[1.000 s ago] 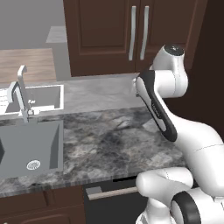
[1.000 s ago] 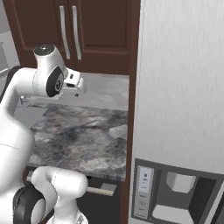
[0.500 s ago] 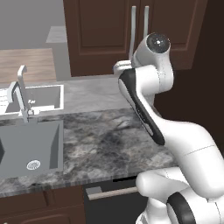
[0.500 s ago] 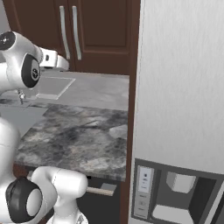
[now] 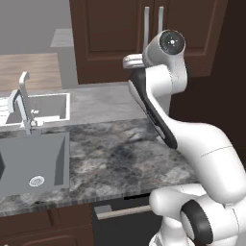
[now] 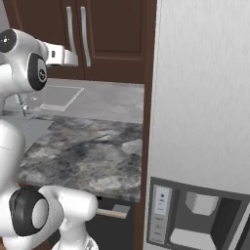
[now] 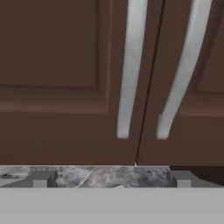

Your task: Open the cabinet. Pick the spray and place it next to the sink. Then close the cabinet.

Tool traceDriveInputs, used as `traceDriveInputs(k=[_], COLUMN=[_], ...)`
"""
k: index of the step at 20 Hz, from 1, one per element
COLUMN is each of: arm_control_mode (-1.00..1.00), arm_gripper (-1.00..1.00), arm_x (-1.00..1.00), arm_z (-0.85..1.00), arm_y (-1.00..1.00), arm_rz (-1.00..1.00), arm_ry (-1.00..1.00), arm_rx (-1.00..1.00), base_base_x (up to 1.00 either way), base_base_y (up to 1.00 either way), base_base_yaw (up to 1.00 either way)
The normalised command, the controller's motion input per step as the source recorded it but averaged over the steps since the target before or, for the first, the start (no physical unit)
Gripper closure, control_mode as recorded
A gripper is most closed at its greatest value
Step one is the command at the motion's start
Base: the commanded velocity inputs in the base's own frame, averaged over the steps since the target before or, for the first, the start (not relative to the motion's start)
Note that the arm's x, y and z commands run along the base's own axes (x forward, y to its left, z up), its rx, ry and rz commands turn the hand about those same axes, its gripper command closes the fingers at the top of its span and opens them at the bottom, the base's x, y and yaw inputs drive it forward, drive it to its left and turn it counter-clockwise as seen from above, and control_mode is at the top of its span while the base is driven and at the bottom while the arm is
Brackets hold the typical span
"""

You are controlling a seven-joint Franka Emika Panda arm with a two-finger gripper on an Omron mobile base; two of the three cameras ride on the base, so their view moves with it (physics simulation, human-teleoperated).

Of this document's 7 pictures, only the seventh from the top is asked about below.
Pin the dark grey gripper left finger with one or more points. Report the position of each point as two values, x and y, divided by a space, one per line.
40 178

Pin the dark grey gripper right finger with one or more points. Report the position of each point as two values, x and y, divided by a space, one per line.
182 178

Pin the brown cabinet door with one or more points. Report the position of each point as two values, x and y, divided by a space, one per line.
201 140
58 73

